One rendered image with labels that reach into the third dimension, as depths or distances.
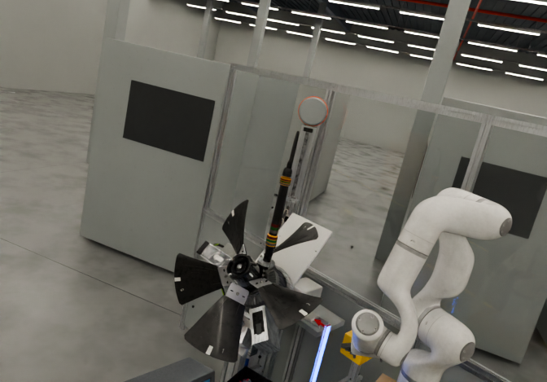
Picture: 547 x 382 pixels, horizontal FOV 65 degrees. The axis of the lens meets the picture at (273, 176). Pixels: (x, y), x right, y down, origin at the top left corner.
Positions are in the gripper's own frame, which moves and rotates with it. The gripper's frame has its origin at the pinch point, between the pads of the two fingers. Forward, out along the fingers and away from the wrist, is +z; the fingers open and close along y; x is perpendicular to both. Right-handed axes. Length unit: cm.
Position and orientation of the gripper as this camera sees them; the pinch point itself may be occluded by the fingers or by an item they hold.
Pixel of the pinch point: (368, 354)
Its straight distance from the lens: 153.1
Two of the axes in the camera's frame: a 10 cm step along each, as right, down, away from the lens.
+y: -9.7, -0.4, 2.5
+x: -1.8, 8.1, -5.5
